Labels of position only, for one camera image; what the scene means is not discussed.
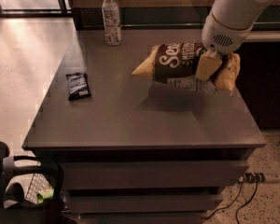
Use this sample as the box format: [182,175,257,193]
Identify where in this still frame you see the grey drawer cabinet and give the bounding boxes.
[23,30,265,224]

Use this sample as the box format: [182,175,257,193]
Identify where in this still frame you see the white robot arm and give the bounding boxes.
[195,0,280,80]

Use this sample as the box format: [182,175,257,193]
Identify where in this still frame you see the power strip with plugs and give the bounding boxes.
[239,173,266,184]

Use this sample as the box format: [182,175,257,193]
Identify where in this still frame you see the black office chair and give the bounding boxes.
[0,141,66,224]

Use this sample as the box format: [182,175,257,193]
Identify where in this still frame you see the green cloth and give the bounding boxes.
[36,189,54,203]

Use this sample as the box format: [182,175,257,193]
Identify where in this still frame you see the small dark snack packet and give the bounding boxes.
[66,73,91,101]

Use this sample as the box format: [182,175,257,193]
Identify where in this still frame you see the black cable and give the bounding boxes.
[234,181,259,224]
[204,181,245,221]

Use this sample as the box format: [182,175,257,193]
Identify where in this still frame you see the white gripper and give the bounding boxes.
[195,13,252,81]

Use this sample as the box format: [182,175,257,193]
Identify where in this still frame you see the brown chip bag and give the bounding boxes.
[132,42,240,94]

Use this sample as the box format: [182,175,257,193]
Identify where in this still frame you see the clear plastic water bottle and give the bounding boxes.
[102,0,121,46]

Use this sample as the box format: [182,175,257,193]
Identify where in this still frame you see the wire mesh basket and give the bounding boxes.
[25,174,51,204]

